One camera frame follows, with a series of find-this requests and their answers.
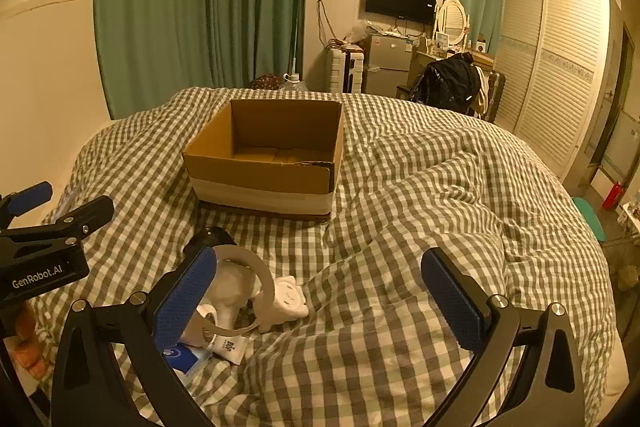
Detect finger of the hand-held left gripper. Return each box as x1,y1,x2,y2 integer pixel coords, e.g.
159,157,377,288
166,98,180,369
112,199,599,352
0,181,54,229
0,195,116,254

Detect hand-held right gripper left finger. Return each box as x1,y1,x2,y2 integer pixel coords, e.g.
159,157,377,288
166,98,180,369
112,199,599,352
50,246,219,427

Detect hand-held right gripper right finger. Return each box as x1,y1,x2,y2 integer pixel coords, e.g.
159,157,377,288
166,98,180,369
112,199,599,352
421,248,586,427

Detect white cloth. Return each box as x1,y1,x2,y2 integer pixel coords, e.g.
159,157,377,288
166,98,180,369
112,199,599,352
181,257,257,349

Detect white cream tube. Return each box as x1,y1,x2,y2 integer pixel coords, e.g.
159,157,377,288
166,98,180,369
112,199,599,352
207,334,247,367

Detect white cat-shaped power strip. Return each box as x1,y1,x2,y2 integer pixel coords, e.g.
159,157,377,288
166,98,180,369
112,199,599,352
254,276,310,334

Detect brown cardboard box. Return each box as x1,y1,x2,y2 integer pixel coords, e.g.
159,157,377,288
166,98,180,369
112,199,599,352
182,99,346,223

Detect person's left hand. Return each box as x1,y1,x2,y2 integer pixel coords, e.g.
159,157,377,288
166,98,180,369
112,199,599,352
12,306,57,380

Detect blue packet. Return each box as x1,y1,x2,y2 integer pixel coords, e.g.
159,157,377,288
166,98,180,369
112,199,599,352
161,342,211,377

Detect checkered blanket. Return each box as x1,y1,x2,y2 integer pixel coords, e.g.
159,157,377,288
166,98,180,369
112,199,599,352
30,86,632,427

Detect teal stool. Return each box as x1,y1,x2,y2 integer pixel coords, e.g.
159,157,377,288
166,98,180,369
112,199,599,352
572,197,607,244

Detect red fire extinguisher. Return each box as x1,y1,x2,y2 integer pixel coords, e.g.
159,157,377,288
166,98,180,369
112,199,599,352
602,181,625,212

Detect wooden chair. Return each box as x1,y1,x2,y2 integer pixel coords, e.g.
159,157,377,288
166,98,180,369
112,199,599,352
397,71,507,124

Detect black jacket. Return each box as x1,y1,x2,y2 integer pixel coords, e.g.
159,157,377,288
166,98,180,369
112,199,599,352
411,52,487,115

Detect wide green curtain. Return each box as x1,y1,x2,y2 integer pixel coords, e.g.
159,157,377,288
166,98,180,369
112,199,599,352
91,0,311,120

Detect silver small fridge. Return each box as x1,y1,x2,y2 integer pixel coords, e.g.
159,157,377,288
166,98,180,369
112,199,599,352
365,33,416,98

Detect wooden dressing table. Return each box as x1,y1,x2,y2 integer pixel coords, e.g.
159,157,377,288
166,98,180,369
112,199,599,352
409,38,497,80

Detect white louvered wardrobe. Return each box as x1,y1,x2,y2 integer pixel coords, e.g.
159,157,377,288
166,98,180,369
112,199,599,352
492,0,623,184

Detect white suitcase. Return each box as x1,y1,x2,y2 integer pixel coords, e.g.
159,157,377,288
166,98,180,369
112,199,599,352
325,44,366,94

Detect white oval mirror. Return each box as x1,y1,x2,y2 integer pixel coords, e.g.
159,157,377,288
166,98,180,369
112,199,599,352
436,0,472,48

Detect clear plastic bag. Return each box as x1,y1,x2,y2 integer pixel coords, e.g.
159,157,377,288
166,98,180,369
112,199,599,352
350,21,374,45

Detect white ring-shaped band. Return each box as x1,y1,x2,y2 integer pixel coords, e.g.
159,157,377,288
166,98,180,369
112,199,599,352
202,245,277,336

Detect wall cable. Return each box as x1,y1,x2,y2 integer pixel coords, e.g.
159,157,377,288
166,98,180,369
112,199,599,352
316,0,342,46

